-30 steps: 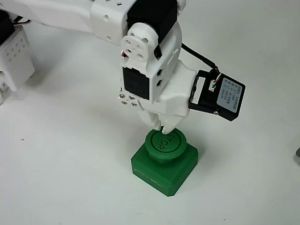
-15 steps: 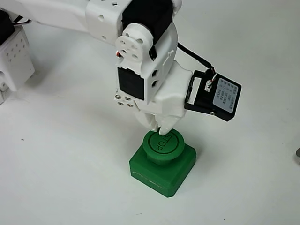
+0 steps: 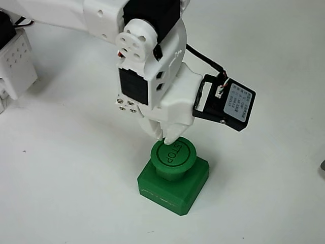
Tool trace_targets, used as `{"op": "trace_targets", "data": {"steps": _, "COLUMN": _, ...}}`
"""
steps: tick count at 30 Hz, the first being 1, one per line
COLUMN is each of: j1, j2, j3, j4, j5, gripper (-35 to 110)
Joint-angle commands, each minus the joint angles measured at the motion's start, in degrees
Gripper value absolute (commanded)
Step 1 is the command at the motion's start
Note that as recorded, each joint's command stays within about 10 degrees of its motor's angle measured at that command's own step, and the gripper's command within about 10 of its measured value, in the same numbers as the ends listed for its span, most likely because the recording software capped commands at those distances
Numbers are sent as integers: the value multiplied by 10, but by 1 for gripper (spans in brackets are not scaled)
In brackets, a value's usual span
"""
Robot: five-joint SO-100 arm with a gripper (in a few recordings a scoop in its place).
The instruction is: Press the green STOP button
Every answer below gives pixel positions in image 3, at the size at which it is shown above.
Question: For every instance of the green square button base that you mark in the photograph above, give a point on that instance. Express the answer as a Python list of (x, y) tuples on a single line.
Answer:
[(172, 195)]

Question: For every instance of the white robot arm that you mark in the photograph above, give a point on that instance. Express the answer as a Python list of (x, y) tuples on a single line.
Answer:
[(76, 15)]

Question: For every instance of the grey object at edge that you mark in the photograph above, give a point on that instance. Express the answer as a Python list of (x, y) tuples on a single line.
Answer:
[(322, 167)]

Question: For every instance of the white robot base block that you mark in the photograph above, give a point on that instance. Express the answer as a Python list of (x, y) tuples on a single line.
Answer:
[(17, 66)]

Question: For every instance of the green round STOP button cap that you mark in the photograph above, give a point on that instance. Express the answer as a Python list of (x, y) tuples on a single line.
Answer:
[(177, 162)]

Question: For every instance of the black camera module with label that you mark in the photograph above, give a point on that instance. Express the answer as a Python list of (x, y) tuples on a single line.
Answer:
[(228, 106)]

